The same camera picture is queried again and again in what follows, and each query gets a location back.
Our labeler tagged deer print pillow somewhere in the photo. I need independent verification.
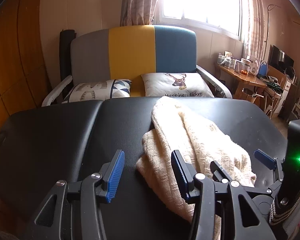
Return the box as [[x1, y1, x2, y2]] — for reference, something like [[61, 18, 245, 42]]
[[141, 73, 214, 98]]

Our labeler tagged wooden wardrobe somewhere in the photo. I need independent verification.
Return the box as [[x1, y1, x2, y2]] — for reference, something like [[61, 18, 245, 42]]
[[0, 0, 51, 128]]

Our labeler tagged wooden desk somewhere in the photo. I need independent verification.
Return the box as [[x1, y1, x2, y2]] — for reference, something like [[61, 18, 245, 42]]
[[214, 63, 267, 99]]

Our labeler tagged grey yellow blue sofa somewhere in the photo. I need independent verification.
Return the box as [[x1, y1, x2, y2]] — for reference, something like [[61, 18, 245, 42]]
[[42, 25, 232, 106]]

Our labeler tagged patterned curtain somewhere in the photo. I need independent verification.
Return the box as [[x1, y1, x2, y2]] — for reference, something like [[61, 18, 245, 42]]
[[120, 0, 158, 27]]

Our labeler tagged blue chair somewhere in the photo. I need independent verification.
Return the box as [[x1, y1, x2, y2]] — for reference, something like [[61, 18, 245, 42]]
[[257, 61, 268, 77]]

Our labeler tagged cream knitted sweater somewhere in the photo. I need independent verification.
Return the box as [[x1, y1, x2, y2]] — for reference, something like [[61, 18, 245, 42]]
[[135, 96, 257, 238]]

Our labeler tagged black television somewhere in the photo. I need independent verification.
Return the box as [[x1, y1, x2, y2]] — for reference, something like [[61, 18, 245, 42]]
[[268, 45, 294, 73]]

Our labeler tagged geometric pattern pillow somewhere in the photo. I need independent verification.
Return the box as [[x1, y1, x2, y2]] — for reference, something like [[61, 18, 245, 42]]
[[63, 79, 132, 103]]

